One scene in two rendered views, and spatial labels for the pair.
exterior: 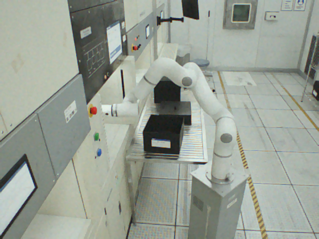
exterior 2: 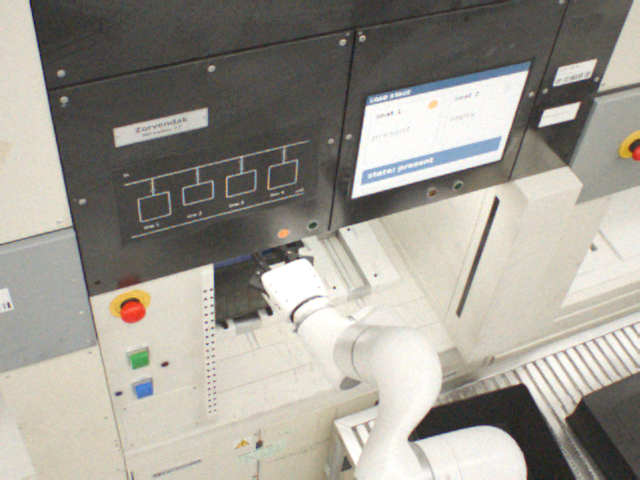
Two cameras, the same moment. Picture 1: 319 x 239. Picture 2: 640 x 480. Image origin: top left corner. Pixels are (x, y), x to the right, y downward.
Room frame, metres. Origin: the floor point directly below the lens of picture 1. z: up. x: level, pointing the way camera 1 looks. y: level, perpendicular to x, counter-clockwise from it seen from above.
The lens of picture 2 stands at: (0.88, -0.47, 2.46)
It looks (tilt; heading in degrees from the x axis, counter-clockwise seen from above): 49 degrees down; 55
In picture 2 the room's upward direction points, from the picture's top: 7 degrees clockwise
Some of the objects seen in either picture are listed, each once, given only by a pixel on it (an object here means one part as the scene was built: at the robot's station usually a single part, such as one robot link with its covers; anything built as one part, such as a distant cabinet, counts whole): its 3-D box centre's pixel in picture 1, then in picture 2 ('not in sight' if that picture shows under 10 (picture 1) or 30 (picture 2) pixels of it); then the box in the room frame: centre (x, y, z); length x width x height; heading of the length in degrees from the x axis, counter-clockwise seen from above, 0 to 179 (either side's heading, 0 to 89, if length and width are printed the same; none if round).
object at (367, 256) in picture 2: not in sight; (341, 260); (1.68, 0.56, 0.89); 0.22 x 0.21 x 0.04; 83
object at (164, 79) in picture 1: (167, 87); not in sight; (2.53, -0.10, 0.89); 0.29 x 0.29 x 0.25; 85
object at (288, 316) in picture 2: (105, 110); (296, 292); (1.41, 0.34, 1.19); 0.11 x 0.10 x 0.07; 90
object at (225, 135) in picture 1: (224, 139); not in sight; (1.25, -0.38, 1.07); 0.19 x 0.12 x 0.24; 167
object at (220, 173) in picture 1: (221, 163); not in sight; (1.28, -0.39, 0.85); 0.19 x 0.19 x 0.18
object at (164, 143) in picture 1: (164, 133); (485, 473); (1.67, -0.04, 0.85); 0.28 x 0.28 x 0.17; 78
